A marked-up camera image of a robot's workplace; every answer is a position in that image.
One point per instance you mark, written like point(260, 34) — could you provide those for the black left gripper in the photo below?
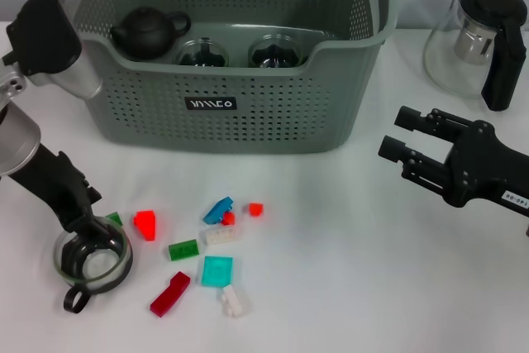
point(62, 187)

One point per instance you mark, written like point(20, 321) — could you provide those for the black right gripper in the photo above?
point(479, 167)

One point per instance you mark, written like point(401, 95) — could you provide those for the glass teacup black base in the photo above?
point(273, 55)
point(99, 266)
point(202, 55)

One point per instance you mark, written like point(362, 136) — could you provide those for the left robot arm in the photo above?
point(16, 142)

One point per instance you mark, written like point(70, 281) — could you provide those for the grey perforated storage basket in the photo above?
point(268, 121)

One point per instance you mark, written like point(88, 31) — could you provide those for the small green toy brick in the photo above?
point(115, 218)

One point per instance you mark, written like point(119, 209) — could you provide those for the orange-red sloped toy brick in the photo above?
point(145, 225)

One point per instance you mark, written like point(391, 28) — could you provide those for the dark red long brick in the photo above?
point(169, 295)

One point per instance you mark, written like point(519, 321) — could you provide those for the blue toy brick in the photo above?
point(217, 210)

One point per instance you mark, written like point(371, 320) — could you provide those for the white flat toy brick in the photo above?
point(219, 236)

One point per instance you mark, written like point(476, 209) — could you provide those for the teal square toy plate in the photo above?
point(217, 271)

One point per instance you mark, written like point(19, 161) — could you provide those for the small red toy brick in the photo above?
point(256, 209)
point(228, 218)

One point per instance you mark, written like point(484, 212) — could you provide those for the white studded toy brick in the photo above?
point(233, 301)

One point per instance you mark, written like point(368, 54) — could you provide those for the black clay teapot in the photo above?
point(144, 32)

